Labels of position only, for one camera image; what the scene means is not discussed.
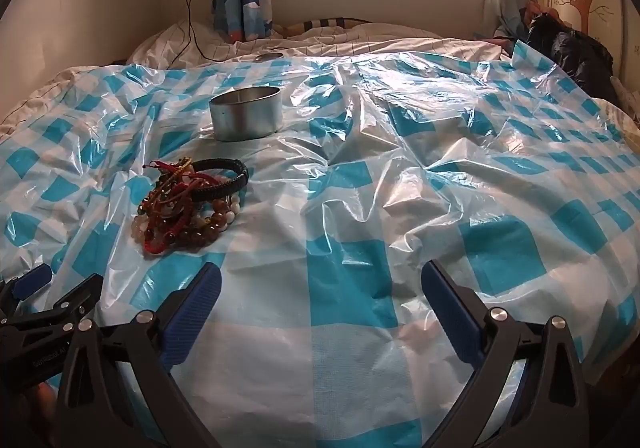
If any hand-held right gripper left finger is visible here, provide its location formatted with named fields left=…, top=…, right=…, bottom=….
left=55, top=262, right=222, bottom=448

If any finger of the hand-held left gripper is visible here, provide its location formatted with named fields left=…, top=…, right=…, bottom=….
left=10, top=274, right=104, bottom=329
left=0, top=264, right=54, bottom=311

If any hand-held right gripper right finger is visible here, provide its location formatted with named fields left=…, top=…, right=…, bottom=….
left=421, top=259, right=591, bottom=448

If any round metal tin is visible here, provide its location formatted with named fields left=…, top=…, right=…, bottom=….
left=209, top=87, right=282, bottom=142

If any blue white checked plastic sheet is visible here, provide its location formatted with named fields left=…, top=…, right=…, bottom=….
left=0, top=38, right=640, bottom=448

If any black plastic bag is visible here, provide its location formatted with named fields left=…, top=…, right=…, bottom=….
left=524, top=12, right=619, bottom=102

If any striped pillow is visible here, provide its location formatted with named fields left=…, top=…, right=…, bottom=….
left=272, top=17, right=372, bottom=37

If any brown bead bracelet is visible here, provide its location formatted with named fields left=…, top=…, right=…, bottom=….
left=150, top=201, right=236, bottom=256

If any pale agate bead bracelet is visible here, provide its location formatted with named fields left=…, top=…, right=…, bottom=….
left=131, top=201, right=161, bottom=241

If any black braided bracelet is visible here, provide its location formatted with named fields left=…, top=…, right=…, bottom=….
left=189, top=157, right=250, bottom=202

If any gold and red cord bracelet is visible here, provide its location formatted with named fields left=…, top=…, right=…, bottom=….
left=142, top=157, right=198, bottom=194

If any black charger cable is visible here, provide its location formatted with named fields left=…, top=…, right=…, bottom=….
left=185, top=0, right=212, bottom=65

